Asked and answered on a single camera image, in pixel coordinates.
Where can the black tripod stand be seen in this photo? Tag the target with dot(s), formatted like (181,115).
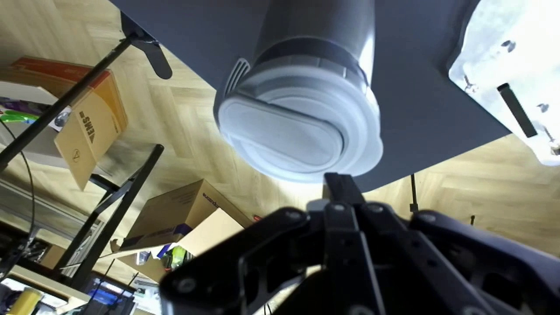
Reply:
(88,84)

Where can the white device with labels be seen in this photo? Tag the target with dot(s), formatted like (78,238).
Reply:
(513,52)

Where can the short black bar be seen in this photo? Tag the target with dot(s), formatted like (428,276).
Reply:
(517,108)

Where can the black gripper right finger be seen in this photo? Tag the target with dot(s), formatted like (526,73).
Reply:
(456,262)

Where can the cardboard box with black print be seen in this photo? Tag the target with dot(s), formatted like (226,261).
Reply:
(90,128)

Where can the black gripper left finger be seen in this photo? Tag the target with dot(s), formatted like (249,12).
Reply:
(281,262)

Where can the white flask with lid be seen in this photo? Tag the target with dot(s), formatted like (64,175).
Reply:
(298,115)

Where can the open brown cardboard box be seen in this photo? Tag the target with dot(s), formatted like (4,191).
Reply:
(181,212)

